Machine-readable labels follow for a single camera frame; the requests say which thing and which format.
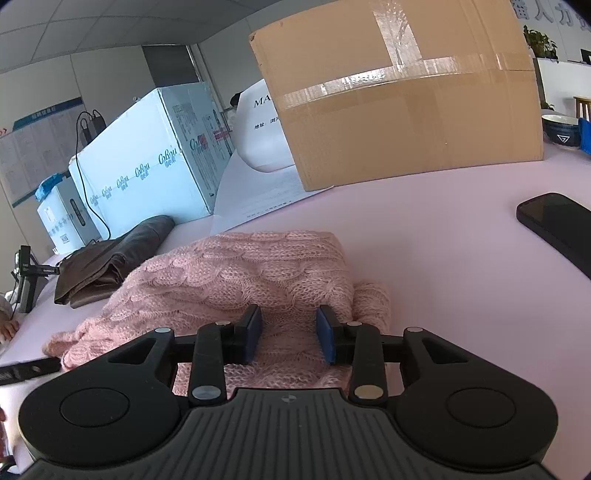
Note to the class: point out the wooden chair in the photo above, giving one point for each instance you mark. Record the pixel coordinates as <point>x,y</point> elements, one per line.
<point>582,106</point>

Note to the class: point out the dark brown folded garment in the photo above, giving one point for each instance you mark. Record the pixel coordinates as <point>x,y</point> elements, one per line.
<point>115,258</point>

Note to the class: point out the wall poster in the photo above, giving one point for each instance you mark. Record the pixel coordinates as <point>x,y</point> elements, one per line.
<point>32,152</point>

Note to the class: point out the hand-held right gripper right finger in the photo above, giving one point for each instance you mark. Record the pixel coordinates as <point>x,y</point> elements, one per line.
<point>324,334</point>

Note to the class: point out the small white box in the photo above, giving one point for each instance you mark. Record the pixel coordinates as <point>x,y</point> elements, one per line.
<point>60,217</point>

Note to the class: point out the white paper bag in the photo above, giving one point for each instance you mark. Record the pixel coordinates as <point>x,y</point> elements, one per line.
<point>258,138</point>

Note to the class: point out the large white printed box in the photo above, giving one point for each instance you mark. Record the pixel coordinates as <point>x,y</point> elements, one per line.
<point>138,152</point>

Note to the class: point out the brown cardboard box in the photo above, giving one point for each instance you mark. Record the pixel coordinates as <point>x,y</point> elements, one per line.
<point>392,115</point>

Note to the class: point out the white paper sheet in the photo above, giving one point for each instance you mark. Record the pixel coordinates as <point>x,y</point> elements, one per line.
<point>258,198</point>

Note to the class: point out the green potted plant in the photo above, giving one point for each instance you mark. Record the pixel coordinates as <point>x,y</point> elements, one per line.
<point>540,41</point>

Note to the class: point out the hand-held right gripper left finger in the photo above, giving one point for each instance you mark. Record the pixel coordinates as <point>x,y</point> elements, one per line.
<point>253,334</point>

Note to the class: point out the dark blue bowl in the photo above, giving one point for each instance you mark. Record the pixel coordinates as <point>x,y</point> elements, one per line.
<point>561,131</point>

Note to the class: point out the black smartphone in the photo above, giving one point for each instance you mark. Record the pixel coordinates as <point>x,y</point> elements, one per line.
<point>558,221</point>

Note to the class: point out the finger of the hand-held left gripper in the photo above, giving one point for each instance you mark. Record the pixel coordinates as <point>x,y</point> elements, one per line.
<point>27,371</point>

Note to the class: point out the pink knitted sweater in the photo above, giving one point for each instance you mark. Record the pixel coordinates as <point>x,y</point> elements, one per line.
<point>231,277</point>

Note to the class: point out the blue container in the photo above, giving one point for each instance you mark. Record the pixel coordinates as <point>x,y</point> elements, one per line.
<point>586,136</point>

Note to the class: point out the black clamp stand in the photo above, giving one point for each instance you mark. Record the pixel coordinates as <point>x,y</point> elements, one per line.
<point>25,277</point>

